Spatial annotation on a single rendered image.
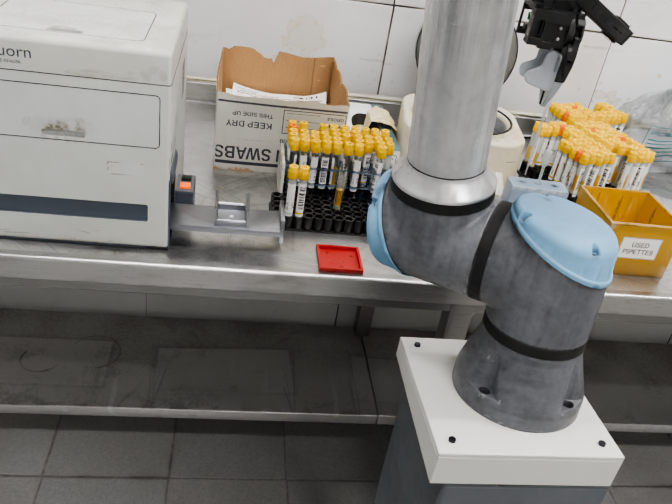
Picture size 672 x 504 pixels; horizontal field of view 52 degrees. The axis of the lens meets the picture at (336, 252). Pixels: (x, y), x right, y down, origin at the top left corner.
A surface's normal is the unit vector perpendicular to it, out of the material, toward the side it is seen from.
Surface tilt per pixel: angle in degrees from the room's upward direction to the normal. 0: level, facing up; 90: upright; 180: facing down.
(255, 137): 90
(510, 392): 68
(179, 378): 0
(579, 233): 6
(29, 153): 90
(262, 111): 96
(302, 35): 90
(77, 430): 0
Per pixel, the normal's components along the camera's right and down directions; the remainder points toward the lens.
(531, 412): -0.01, 0.17
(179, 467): 0.14, -0.84
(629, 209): 0.08, 0.54
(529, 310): -0.55, 0.32
